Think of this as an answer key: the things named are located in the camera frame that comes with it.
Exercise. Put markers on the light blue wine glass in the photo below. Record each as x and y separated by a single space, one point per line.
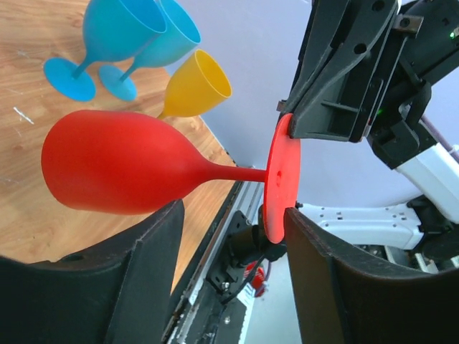
181 36

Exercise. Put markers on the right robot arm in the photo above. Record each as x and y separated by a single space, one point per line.
424 226

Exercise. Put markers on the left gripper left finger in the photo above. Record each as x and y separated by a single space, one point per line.
116 291

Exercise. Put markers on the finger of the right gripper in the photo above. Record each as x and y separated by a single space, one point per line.
340 51

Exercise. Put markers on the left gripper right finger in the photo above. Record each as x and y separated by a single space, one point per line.
344 294

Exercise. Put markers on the red wine glass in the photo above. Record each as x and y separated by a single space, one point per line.
131 163

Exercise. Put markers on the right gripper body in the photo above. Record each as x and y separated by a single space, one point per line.
420 50

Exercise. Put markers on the yellow wine glass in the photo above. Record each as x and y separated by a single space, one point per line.
199 85

